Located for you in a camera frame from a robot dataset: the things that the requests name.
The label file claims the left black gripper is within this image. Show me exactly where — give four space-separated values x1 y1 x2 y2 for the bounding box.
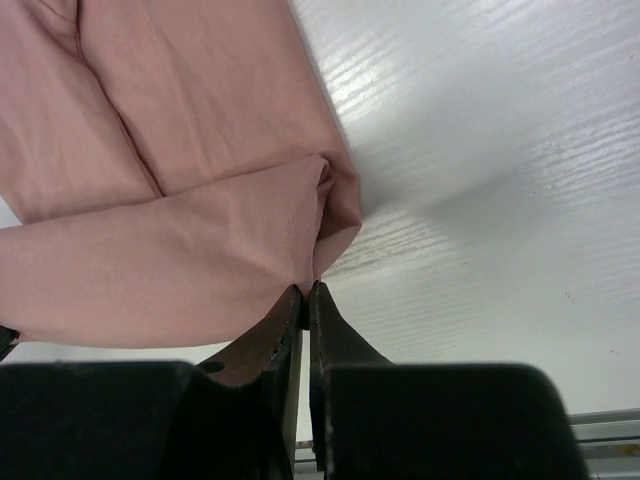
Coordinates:
0 286 303 479

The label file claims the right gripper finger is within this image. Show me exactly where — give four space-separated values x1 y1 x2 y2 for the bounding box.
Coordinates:
309 283 588 479

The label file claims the pink t shirt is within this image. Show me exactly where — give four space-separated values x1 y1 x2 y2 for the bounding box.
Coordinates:
1 1 361 348

